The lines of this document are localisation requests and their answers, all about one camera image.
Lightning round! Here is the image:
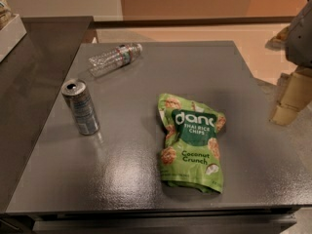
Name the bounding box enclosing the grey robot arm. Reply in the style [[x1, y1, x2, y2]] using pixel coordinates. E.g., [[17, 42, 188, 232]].
[[265, 0, 312, 126]]

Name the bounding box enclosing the white box on counter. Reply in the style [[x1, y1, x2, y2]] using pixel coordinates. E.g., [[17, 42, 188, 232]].
[[0, 0, 26, 62]]

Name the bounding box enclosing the clear plastic water bottle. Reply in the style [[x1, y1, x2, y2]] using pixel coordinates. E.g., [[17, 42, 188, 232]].
[[89, 43, 143, 78]]

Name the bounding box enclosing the silver drink can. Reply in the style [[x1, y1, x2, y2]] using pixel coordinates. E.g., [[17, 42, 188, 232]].
[[61, 79, 99, 136]]

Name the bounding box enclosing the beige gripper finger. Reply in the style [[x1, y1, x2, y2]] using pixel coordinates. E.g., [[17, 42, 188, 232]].
[[268, 26, 290, 48], [270, 66, 312, 126]]

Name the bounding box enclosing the green rice chip bag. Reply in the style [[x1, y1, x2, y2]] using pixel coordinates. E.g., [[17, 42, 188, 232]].
[[158, 94, 226, 193]]

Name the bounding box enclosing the dark side counter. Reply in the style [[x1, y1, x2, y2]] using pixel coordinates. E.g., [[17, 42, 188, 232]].
[[0, 17, 93, 215]]

